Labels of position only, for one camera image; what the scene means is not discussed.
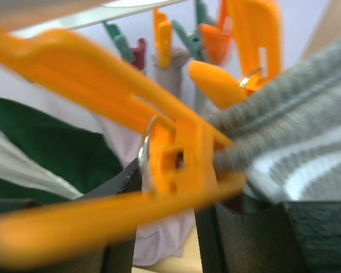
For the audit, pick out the pink sock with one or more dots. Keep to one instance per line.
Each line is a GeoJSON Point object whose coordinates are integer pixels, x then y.
{"type": "Point", "coordinates": [159, 240]}

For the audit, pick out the teal clothes clip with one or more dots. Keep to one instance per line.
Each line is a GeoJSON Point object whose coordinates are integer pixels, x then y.
{"type": "Point", "coordinates": [120, 41]}

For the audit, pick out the yellow-orange clip right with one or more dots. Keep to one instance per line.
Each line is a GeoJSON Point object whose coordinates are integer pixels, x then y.
{"type": "Point", "coordinates": [256, 33]}

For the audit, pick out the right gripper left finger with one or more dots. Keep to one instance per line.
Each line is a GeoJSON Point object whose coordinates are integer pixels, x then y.
{"type": "Point", "coordinates": [45, 235]}

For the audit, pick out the orange clothes clip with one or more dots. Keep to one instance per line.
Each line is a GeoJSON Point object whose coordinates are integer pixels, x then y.
{"type": "Point", "coordinates": [217, 39]}

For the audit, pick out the yellow-orange clothes clip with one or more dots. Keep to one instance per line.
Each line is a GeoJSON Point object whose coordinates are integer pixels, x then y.
{"type": "Point", "coordinates": [175, 170]}

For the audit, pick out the white sock on hanger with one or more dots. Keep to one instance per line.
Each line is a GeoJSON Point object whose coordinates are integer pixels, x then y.
{"type": "Point", "coordinates": [17, 168]}

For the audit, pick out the wooden drying rack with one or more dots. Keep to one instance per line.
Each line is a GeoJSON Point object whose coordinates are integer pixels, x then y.
{"type": "Point", "coordinates": [327, 31]}

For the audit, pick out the orange clip left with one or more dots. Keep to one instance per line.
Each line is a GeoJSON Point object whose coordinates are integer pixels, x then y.
{"type": "Point", "coordinates": [163, 38]}

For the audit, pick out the white round clip hanger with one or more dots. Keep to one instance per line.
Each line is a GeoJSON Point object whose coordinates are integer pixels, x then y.
{"type": "Point", "coordinates": [103, 13]}

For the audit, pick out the grey striped sock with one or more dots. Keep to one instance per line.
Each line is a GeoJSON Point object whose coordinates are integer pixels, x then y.
{"type": "Point", "coordinates": [287, 136]}

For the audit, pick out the dark green sock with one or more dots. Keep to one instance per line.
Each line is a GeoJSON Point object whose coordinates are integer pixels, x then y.
{"type": "Point", "coordinates": [80, 157]}

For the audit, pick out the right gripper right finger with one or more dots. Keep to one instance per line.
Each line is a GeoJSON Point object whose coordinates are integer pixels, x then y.
{"type": "Point", "coordinates": [247, 235]}

